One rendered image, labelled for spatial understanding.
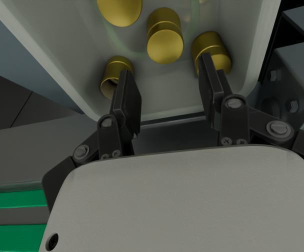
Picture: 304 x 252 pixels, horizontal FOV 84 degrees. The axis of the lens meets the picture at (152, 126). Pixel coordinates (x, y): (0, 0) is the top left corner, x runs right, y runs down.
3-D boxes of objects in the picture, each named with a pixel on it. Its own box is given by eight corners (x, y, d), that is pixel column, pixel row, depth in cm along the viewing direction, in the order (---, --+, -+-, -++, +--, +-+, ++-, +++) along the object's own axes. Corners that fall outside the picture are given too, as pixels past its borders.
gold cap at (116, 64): (93, 87, 19) (100, 64, 22) (116, 105, 21) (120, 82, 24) (115, 71, 17) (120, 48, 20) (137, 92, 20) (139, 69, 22)
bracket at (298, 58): (246, 115, 22) (267, 164, 18) (265, 49, 15) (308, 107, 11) (277, 110, 22) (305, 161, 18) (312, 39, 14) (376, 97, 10)
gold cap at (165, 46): (142, 12, 17) (140, 33, 14) (178, 2, 16) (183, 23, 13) (151, 46, 20) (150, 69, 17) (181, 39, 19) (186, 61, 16)
